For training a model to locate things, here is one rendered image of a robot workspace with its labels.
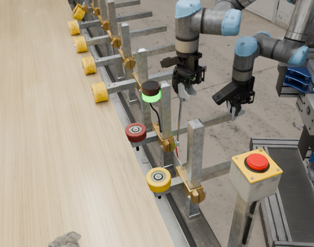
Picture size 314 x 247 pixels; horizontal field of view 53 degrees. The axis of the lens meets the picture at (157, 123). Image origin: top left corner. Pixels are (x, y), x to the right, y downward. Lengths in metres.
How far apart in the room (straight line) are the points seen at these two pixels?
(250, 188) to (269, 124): 2.11
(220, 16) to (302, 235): 1.23
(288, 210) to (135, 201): 1.10
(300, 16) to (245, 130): 1.53
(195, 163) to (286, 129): 1.82
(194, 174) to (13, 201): 0.55
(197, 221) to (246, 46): 0.63
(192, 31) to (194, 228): 0.65
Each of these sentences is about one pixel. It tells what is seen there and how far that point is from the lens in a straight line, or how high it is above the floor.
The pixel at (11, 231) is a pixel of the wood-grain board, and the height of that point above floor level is 0.90.
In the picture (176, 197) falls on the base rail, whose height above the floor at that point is 0.70.
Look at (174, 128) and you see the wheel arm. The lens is 1.25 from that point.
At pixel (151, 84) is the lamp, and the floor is 1.11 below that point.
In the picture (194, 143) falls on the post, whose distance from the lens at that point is 0.88.
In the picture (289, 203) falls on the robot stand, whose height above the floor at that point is 0.21.
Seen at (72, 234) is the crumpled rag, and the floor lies 0.91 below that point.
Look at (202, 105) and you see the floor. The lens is 2.83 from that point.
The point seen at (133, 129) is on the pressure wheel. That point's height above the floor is 0.91.
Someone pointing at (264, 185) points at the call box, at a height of 1.20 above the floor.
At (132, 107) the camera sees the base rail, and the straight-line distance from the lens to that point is 1.64.
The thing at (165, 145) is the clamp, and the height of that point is 0.86.
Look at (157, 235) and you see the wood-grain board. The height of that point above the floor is 0.90.
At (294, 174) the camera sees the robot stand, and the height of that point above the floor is 0.21.
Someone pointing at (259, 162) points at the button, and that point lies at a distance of 0.62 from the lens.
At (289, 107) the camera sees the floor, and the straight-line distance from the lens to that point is 2.96.
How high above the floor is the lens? 1.67
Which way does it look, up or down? 40 degrees down
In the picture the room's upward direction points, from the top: 3 degrees counter-clockwise
